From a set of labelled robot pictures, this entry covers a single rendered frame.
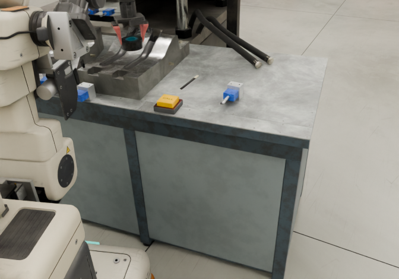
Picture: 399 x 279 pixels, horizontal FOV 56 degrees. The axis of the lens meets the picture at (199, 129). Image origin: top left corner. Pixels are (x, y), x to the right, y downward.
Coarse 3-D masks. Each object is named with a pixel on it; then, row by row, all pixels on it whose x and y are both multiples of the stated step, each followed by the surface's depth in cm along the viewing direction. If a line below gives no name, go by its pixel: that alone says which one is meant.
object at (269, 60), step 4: (232, 36) 180; (236, 36) 179; (236, 40) 178; (240, 40) 177; (244, 40) 177; (240, 44) 176; (244, 44) 175; (248, 44) 174; (248, 48) 173; (252, 48) 172; (256, 48) 172; (252, 52) 172; (256, 52) 170; (260, 52) 169; (260, 56) 169; (264, 56) 167; (268, 56) 166; (264, 60) 168; (268, 60) 166; (272, 60) 166
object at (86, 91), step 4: (80, 84) 141; (84, 84) 141; (88, 84) 141; (92, 84) 141; (80, 88) 140; (84, 88) 140; (88, 88) 139; (92, 88) 141; (80, 92) 139; (84, 92) 139; (88, 92) 140; (92, 92) 141; (80, 96) 137; (84, 96) 138; (88, 96) 141; (92, 96) 142; (80, 100) 138
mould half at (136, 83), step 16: (112, 48) 162; (160, 48) 157; (176, 48) 165; (96, 64) 148; (112, 64) 148; (144, 64) 148; (160, 64) 152; (176, 64) 168; (80, 80) 146; (96, 80) 143; (112, 80) 141; (128, 80) 138; (144, 80) 142; (160, 80) 155; (128, 96) 142
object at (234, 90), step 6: (228, 84) 138; (234, 84) 138; (240, 84) 138; (228, 90) 137; (234, 90) 137; (240, 90) 138; (228, 96) 135; (234, 96) 134; (240, 96) 139; (222, 102) 131
